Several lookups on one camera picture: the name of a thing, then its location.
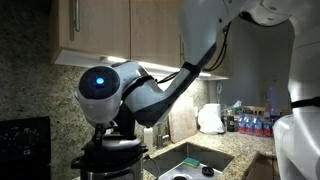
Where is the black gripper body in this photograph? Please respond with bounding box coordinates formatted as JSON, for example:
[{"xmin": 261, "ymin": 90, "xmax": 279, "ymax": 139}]
[{"xmin": 114, "ymin": 102, "xmax": 137, "ymax": 137}]

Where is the white soap bottle black cap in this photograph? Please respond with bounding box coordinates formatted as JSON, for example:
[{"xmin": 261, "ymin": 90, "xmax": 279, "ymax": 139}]
[{"xmin": 143, "ymin": 125, "xmax": 154, "ymax": 153}]

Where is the stainless steel pressure cooker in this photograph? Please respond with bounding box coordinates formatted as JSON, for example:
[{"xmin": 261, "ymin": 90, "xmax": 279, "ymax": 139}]
[{"xmin": 70, "ymin": 145, "xmax": 150, "ymax": 180}]

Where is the chrome faucet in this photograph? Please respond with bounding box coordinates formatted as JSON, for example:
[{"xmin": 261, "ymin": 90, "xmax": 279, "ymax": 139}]
[{"xmin": 155, "ymin": 122, "xmax": 171, "ymax": 150}]

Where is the wooden cutting board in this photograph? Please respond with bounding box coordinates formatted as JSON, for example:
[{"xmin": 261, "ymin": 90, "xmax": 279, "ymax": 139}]
[{"xmin": 167, "ymin": 91, "xmax": 198, "ymax": 144}]

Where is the under-cabinet light strip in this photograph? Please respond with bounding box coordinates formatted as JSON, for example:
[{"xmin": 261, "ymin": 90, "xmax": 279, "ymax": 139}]
[{"xmin": 99, "ymin": 55, "xmax": 214, "ymax": 79}]

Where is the stainless steel sink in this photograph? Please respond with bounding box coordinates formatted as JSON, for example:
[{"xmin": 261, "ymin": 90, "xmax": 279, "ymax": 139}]
[{"xmin": 143, "ymin": 141, "xmax": 236, "ymax": 180}]

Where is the black stove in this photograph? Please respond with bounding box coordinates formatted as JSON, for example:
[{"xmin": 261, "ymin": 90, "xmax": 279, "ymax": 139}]
[{"xmin": 0, "ymin": 116, "xmax": 52, "ymax": 180}]

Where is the green sponge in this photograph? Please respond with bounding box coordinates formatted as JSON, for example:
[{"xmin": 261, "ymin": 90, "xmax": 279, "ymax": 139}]
[{"xmin": 182, "ymin": 156, "xmax": 201, "ymax": 169}]

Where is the white plastic bag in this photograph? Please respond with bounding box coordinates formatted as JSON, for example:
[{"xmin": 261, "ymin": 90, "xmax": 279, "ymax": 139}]
[{"xmin": 197, "ymin": 108, "xmax": 225, "ymax": 135}]

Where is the white paper towel roll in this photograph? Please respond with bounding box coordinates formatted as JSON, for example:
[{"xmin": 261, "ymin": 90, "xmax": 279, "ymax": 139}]
[{"xmin": 203, "ymin": 102, "xmax": 223, "ymax": 118}]

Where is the black round sink stopper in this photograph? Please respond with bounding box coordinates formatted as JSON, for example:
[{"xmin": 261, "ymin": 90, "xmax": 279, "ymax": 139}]
[{"xmin": 201, "ymin": 165, "xmax": 215, "ymax": 178}]

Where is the light wooden upper cabinet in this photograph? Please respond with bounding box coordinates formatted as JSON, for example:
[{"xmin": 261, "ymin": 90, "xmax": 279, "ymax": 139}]
[{"xmin": 49, "ymin": 0, "xmax": 233, "ymax": 80}]

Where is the small dark jar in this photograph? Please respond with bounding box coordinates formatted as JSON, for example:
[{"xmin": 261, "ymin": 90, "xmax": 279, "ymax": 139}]
[{"xmin": 226, "ymin": 114, "xmax": 236, "ymax": 133}]

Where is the dark brown lower cabinet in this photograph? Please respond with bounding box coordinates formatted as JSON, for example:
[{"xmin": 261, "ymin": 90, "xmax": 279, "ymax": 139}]
[{"xmin": 244, "ymin": 154, "xmax": 278, "ymax": 180}]

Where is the tall blue translucent bottle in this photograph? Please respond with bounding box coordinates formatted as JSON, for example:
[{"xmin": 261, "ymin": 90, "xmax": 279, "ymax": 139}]
[{"xmin": 268, "ymin": 83, "xmax": 282, "ymax": 118}]

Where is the black cooker power cord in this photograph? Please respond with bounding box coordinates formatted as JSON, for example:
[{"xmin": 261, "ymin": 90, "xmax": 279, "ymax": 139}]
[{"xmin": 145, "ymin": 153, "xmax": 162, "ymax": 178}]

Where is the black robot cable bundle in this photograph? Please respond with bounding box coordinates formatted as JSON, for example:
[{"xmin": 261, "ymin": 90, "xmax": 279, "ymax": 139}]
[{"xmin": 155, "ymin": 21, "xmax": 233, "ymax": 84}]

